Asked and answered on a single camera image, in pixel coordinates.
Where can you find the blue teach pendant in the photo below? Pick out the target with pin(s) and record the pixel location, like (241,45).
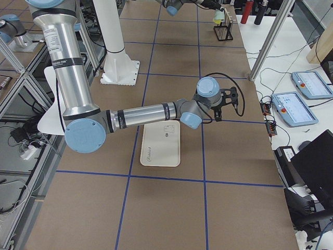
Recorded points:
(311,85)
(293,109)

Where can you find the red bottle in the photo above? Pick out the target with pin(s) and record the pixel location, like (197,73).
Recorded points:
(247,11)

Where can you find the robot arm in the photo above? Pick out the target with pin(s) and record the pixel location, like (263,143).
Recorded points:
(86,125)
(173,6)

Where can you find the black wire cup rack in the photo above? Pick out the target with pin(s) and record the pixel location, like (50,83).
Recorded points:
(223,30)

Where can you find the black bottle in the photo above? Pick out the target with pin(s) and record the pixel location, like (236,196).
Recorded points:
(262,6)

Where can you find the blue teach pendant near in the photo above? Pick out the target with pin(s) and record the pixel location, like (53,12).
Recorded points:
(293,109)

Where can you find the cream rabbit print tray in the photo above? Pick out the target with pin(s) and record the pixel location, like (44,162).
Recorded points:
(161,145)

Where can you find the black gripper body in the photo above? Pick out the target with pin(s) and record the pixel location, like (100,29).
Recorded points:
(216,108)

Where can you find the white camera mast column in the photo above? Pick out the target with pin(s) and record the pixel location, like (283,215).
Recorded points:
(118,67)

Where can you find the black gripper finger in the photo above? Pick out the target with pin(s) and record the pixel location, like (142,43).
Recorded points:
(217,114)

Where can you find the blue teach pendant far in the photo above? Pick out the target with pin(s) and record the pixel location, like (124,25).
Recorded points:
(311,85)

